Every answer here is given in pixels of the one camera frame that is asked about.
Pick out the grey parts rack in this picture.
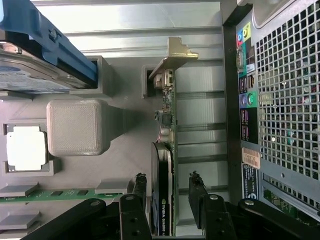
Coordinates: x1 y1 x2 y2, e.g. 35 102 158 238
0 56 177 240

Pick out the green RAM stick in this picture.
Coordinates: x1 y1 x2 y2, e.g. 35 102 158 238
0 189 98 204

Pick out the open grey PC case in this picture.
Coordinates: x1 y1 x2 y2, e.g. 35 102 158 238
221 0 320 227

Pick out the silver CPU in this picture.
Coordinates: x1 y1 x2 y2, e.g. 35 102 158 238
6 125 48 173

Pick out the hard disk blue label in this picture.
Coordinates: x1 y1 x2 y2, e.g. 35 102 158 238
0 41 85 92

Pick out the blue disk caddy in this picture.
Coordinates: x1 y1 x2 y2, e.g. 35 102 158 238
0 0 99 90

